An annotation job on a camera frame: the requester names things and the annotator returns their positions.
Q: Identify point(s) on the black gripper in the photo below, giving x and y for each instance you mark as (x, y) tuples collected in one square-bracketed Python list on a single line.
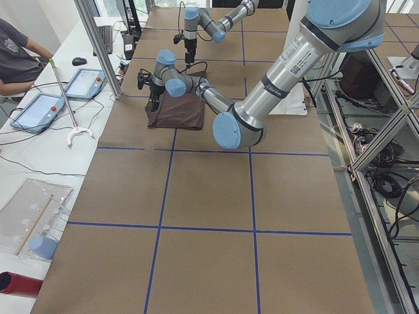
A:
[(155, 89), (189, 45)]

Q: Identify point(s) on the brown t-shirt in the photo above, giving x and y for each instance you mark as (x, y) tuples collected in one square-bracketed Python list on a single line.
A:
[(186, 112)]

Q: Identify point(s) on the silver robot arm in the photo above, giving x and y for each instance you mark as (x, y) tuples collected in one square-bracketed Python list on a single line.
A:
[(326, 27), (195, 17)]

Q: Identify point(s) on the far blue teach pendant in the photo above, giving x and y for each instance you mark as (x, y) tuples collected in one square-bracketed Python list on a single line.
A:
[(85, 84)]

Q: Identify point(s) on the blue teach pendant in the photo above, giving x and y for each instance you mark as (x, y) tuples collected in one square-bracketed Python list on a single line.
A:
[(39, 113), (85, 84)]

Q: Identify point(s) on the grabber stick tool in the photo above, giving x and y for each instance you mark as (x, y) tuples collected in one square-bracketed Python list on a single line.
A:
[(76, 128)]

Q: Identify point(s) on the black keyboard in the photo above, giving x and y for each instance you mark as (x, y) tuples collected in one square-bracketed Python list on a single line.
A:
[(106, 36)]

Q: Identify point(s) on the black computer mouse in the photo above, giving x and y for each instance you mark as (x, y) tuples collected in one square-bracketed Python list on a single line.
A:
[(79, 61)]

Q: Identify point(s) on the near blue teach pendant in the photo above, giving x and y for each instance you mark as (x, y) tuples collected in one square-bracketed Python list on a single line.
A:
[(39, 113)]

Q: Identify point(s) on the seated person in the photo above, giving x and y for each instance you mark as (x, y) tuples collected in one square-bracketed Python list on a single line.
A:
[(19, 70)]

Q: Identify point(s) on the clear plastic tray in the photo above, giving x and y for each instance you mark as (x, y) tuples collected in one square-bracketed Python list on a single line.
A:
[(38, 208)]

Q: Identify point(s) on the blue plastic cup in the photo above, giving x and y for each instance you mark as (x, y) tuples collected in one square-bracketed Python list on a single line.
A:
[(44, 247)]

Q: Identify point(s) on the red cylinder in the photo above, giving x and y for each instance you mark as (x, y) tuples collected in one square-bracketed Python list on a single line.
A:
[(20, 285)]

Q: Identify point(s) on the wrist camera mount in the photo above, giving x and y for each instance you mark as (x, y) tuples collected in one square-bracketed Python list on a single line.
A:
[(143, 78), (178, 38)]

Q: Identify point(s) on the aluminium frame post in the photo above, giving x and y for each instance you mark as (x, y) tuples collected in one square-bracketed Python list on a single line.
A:
[(90, 26)]

